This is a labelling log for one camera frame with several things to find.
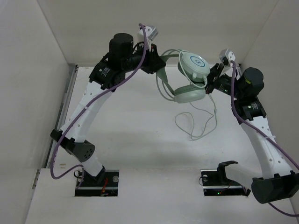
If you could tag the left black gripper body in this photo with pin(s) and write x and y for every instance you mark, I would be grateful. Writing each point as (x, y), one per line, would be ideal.
(148, 64)

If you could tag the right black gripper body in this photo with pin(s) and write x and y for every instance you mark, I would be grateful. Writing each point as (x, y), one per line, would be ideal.
(222, 82)

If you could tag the mint green headphones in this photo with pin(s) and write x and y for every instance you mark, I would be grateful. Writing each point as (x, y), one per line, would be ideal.
(193, 67)

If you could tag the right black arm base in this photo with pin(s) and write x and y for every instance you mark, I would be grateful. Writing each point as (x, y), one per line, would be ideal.
(212, 185)

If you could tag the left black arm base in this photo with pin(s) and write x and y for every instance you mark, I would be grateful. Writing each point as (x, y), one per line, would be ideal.
(108, 187)

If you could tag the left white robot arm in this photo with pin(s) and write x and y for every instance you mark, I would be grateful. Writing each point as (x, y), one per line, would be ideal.
(117, 66)

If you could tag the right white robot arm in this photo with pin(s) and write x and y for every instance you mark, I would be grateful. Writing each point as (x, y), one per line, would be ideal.
(277, 180)

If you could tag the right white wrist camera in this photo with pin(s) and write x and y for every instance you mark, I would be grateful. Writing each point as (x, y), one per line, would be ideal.
(226, 56)

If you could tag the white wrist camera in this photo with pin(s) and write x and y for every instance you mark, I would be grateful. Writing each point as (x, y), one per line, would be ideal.
(226, 56)
(151, 33)

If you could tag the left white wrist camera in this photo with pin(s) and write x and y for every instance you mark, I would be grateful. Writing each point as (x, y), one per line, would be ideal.
(151, 33)

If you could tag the left aluminium rail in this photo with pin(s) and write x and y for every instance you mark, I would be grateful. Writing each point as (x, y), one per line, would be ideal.
(62, 113)

